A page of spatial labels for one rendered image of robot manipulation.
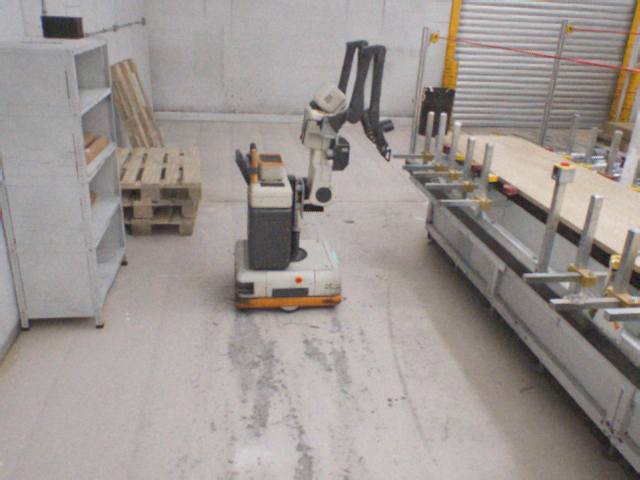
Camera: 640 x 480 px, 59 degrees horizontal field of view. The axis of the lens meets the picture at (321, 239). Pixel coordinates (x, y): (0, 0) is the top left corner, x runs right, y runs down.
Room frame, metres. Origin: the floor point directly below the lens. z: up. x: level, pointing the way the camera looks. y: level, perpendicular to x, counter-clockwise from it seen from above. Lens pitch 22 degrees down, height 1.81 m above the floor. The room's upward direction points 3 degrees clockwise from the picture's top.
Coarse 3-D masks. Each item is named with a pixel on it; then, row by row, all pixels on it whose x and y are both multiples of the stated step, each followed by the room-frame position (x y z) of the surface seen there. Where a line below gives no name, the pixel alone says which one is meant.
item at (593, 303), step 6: (552, 300) 1.83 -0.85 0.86; (558, 300) 1.83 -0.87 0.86; (564, 300) 1.84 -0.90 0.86; (588, 300) 1.85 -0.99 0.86; (594, 300) 1.85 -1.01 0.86; (600, 300) 1.85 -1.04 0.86; (606, 300) 1.86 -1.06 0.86; (612, 300) 1.86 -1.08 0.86; (618, 300) 1.86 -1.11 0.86; (552, 306) 1.82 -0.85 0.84; (558, 306) 1.81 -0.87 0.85; (564, 306) 1.82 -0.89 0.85; (570, 306) 1.82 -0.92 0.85; (576, 306) 1.83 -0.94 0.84; (582, 306) 1.83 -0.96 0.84; (588, 306) 1.83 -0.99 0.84; (594, 306) 1.84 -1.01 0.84; (600, 306) 1.84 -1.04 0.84; (606, 306) 1.85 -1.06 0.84; (612, 306) 1.85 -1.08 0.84; (618, 306) 1.86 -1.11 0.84
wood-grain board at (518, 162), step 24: (480, 144) 4.25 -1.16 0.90; (504, 144) 4.30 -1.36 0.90; (528, 144) 4.35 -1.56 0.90; (504, 168) 3.56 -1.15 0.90; (528, 168) 3.60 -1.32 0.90; (528, 192) 3.05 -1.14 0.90; (552, 192) 3.08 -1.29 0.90; (576, 192) 3.11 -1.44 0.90; (600, 192) 3.13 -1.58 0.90; (624, 192) 3.16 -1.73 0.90; (576, 216) 2.68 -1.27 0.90; (600, 216) 2.70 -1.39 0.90; (624, 216) 2.72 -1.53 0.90; (600, 240) 2.36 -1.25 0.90; (624, 240) 2.38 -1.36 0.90
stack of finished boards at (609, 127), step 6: (606, 126) 9.18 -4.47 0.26; (612, 126) 9.05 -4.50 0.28; (618, 126) 8.93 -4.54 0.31; (624, 126) 8.92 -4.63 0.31; (630, 126) 8.95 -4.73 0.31; (606, 132) 9.16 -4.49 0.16; (612, 132) 9.01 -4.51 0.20; (624, 132) 8.75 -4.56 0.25; (630, 132) 8.63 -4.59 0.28; (624, 138) 8.74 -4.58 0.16; (630, 138) 8.61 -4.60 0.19
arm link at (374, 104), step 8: (384, 48) 3.23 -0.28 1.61; (376, 56) 3.31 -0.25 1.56; (384, 56) 3.23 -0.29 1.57; (376, 64) 3.26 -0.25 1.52; (376, 72) 3.26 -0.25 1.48; (376, 80) 3.26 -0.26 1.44; (376, 88) 3.26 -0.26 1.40; (376, 96) 3.26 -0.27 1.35; (376, 104) 3.26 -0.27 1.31; (368, 112) 3.28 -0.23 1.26; (376, 112) 3.25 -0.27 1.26; (368, 120) 3.27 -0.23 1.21
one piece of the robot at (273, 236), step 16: (256, 160) 3.23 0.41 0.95; (256, 176) 3.23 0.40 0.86; (288, 176) 3.44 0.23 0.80; (256, 192) 3.12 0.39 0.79; (272, 192) 3.13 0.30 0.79; (288, 192) 3.15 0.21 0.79; (256, 208) 3.14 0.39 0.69; (272, 208) 3.15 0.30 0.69; (288, 208) 3.17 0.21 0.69; (256, 224) 3.12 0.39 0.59; (272, 224) 3.13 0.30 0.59; (288, 224) 3.15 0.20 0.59; (256, 240) 3.12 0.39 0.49; (272, 240) 3.13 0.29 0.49; (288, 240) 3.15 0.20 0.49; (256, 256) 3.12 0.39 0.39; (272, 256) 3.13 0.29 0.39; (288, 256) 3.15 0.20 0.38
